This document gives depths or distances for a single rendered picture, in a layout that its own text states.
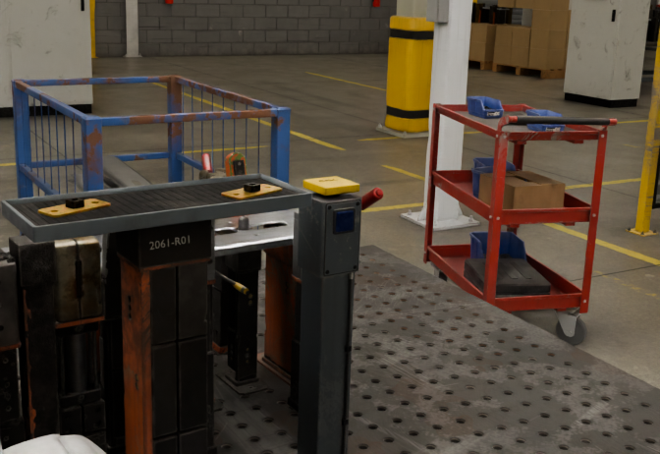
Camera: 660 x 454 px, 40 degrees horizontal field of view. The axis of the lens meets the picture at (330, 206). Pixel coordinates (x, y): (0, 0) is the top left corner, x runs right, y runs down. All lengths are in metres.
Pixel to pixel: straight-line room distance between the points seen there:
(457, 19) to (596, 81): 6.43
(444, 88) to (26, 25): 5.09
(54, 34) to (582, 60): 6.33
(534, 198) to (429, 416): 2.08
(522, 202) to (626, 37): 8.07
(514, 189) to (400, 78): 5.09
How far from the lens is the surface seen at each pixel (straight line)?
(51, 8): 9.40
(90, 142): 3.22
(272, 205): 1.17
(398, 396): 1.70
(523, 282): 3.75
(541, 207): 3.65
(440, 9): 5.29
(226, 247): 1.52
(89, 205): 1.14
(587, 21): 11.77
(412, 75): 8.48
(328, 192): 1.26
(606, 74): 11.54
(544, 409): 1.71
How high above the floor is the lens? 1.45
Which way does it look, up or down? 14 degrees down
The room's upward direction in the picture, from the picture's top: 2 degrees clockwise
